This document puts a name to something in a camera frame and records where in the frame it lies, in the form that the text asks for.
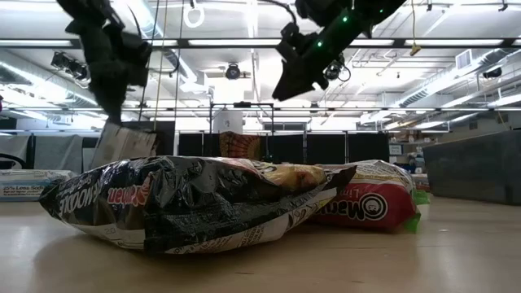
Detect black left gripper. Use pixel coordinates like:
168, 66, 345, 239
64, 18, 154, 125

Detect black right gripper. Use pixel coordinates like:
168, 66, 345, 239
271, 22, 348, 102

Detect blue Maruchan noodle packet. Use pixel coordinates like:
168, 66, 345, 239
0, 169, 78, 203

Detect black round ceiling spotlight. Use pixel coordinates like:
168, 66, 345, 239
225, 63, 242, 81

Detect black partition panels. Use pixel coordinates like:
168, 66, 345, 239
177, 132, 391, 165

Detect gray cloth partition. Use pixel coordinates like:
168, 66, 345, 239
0, 133, 85, 172

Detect white box on stand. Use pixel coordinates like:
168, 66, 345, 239
212, 110, 244, 134

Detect orange mandala tapestry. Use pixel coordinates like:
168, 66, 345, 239
218, 130, 262, 161

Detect cluttered background shelf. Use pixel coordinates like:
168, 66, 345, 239
388, 129, 427, 174

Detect white air vent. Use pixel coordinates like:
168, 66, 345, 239
455, 48, 474, 70

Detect gray plastic bin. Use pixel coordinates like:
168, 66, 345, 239
422, 129, 521, 206

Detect black ceiling camera with cable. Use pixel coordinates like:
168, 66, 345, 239
324, 55, 352, 83

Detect black metal stand frame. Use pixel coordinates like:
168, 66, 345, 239
208, 101, 275, 135

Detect black partition post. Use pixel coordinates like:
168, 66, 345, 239
26, 134, 37, 171

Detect black overhead frame beam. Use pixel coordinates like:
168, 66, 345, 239
0, 37, 521, 49

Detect white hanging ring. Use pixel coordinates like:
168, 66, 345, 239
182, 0, 206, 29

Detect yellow hanging strap with hook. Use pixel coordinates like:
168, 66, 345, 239
409, 0, 422, 57

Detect silver air duct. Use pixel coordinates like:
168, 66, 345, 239
390, 48, 521, 109

